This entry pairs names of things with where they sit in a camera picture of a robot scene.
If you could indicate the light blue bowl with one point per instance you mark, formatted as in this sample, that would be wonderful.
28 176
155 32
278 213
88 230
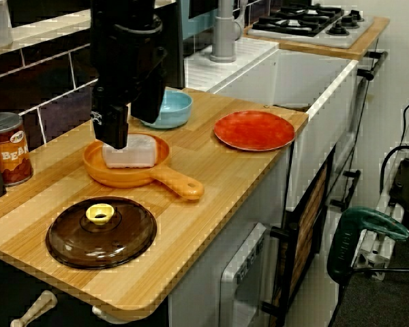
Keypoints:
177 109

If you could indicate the red plate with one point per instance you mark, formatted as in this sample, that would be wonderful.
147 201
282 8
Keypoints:
255 131

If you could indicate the toy gas stove top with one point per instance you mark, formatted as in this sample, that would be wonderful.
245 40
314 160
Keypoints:
341 37

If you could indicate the brown lid with yellow knob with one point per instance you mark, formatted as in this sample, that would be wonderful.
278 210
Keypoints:
102 245

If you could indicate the teal plastic bin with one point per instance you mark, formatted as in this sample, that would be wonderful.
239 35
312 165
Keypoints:
197 24

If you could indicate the grey dishwasher panel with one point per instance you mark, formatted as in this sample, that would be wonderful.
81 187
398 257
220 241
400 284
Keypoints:
245 272

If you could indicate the aluminium extrusion piece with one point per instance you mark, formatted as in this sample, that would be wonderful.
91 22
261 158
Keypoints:
368 259

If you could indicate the wooden door with black frame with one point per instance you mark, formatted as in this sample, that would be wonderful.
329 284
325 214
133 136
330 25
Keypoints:
310 218

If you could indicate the orange toy frying pan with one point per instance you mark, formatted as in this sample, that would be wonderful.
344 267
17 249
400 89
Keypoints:
122 177

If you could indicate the dark grey cabinet post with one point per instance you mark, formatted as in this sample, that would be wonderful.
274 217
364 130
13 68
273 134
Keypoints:
179 51

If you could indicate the green power tool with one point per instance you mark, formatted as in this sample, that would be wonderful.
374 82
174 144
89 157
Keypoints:
344 238

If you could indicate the salmon nigiri sushi toy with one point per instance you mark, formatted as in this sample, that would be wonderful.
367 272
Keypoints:
136 153

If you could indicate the white toy sink unit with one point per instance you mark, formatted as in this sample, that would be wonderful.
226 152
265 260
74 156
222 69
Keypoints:
293 75

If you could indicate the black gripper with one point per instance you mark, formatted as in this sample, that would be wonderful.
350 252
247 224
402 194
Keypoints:
129 61

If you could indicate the toy beans can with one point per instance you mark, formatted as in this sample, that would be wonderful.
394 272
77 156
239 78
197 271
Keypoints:
12 153

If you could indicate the white round knob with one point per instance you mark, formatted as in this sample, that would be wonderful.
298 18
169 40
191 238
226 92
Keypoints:
104 311

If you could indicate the grey toy faucet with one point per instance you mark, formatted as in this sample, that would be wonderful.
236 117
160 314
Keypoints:
225 34

